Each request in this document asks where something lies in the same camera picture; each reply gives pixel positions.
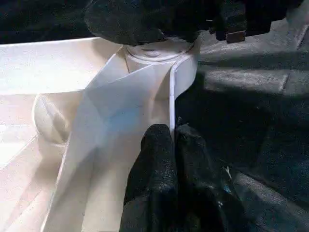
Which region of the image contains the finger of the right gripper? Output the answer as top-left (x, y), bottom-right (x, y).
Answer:
top-left (84, 0), bottom-right (218, 46)

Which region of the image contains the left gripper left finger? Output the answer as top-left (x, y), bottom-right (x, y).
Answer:
top-left (119, 123), bottom-right (181, 232)

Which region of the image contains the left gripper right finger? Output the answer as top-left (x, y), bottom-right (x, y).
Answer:
top-left (176, 124), bottom-right (252, 232)

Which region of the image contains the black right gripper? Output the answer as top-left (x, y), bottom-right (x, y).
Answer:
top-left (210, 0), bottom-right (290, 44)

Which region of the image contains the white plastic table top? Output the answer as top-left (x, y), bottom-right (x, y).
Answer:
top-left (0, 37), bottom-right (201, 232)

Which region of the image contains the black work mat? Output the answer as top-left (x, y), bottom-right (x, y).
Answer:
top-left (0, 0), bottom-right (309, 232)

